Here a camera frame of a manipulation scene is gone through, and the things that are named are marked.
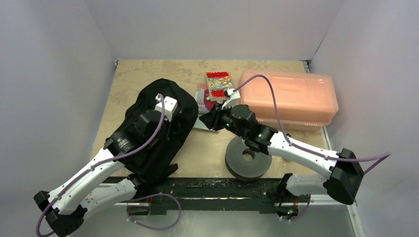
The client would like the black student backpack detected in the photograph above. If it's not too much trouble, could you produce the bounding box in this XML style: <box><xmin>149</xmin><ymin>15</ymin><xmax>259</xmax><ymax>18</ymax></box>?
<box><xmin>123</xmin><ymin>78</ymin><xmax>199</xmax><ymax>184</ymax></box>

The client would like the red treehouse paperback book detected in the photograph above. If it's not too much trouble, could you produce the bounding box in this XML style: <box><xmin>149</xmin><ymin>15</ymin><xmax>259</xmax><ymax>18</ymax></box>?
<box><xmin>206</xmin><ymin>72</ymin><xmax>233</xmax><ymax>101</ymax></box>

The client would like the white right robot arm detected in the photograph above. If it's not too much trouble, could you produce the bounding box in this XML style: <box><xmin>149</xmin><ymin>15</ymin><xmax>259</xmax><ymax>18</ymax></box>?
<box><xmin>199</xmin><ymin>104</ymin><xmax>364</xmax><ymax>205</ymax></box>

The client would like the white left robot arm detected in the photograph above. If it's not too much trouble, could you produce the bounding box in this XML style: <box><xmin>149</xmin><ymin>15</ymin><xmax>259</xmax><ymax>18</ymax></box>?
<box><xmin>34</xmin><ymin>107</ymin><xmax>174</xmax><ymax>237</ymax></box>

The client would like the grey thin notebook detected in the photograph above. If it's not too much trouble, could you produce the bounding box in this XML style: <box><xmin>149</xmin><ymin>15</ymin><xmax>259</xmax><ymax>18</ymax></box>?
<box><xmin>193</xmin><ymin>118</ymin><xmax>218</xmax><ymax>133</ymax></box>

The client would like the white red castle book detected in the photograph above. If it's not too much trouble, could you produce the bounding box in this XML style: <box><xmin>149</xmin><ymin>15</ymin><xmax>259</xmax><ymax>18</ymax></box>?
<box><xmin>194</xmin><ymin>83</ymin><xmax>216</xmax><ymax>114</ymax></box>

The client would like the grey filament spool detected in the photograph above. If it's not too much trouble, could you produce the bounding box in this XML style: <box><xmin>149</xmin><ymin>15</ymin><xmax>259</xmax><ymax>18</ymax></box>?
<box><xmin>225</xmin><ymin>136</ymin><xmax>272</xmax><ymax>182</ymax></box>

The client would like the translucent pink plastic box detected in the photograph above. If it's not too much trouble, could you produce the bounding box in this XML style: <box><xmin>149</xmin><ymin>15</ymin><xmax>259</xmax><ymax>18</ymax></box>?
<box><xmin>238</xmin><ymin>69</ymin><xmax>338</xmax><ymax>131</ymax></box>

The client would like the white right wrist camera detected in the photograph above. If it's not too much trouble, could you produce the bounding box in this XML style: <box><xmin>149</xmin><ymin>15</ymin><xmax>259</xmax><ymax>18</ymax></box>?
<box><xmin>221</xmin><ymin>88</ymin><xmax>241</xmax><ymax>110</ymax></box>

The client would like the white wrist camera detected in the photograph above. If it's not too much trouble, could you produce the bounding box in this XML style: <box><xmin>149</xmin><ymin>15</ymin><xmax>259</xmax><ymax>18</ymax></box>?
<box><xmin>155</xmin><ymin>94</ymin><xmax>178</xmax><ymax>121</ymax></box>
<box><xmin>221</xmin><ymin>88</ymin><xmax>241</xmax><ymax>110</ymax></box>

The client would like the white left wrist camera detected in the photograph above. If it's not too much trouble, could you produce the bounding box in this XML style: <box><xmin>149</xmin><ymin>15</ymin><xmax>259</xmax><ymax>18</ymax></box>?
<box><xmin>155</xmin><ymin>94</ymin><xmax>178</xmax><ymax>121</ymax></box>

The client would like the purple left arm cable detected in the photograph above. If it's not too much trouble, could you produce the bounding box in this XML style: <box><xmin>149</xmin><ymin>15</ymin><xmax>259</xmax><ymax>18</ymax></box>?
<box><xmin>35</xmin><ymin>94</ymin><xmax>166</xmax><ymax>237</ymax></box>

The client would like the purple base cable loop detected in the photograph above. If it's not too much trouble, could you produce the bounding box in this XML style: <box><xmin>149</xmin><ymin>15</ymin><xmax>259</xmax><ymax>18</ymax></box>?
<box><xmin>126</xmin><ymin>192</ymin><xmax>182</xmax><ymax>231</ymax></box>

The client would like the black metal base rail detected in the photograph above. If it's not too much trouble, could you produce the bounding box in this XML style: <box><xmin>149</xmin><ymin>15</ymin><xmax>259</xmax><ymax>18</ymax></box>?
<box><xmin>134</xmin><ymin>178</ymin><xmax>309</xmax><ymax>215</ymax></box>

